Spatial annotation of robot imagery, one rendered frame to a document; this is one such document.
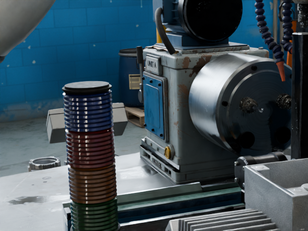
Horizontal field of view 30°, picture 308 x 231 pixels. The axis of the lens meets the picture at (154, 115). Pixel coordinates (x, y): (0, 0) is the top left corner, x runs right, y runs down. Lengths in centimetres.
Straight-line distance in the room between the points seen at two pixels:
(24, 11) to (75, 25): 600
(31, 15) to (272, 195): 36
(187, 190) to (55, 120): 32
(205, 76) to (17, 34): 79
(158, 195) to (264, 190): 62
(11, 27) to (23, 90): 586
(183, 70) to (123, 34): 544
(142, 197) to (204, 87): 38
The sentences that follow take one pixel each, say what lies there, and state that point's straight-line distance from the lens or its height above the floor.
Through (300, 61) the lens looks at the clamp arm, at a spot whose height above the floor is 120.
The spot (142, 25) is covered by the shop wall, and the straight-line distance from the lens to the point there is 707.
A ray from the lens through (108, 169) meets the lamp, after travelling 71.
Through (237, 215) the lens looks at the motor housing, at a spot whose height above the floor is 111.
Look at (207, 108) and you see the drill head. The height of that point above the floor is 105.
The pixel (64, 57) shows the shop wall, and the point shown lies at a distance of 669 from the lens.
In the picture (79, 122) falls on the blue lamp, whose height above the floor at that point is 118.
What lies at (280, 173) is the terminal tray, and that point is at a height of 113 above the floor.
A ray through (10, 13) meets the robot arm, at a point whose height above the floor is 131.
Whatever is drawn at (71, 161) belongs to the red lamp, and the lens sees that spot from 71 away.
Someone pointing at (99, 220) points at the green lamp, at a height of 105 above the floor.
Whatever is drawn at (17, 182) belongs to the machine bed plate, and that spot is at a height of 80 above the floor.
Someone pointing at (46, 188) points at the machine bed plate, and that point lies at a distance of 165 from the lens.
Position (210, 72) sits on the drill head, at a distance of 145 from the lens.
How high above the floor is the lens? 132
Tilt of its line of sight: 12 degrees down
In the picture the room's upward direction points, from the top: 2 degrees counter-clockwise
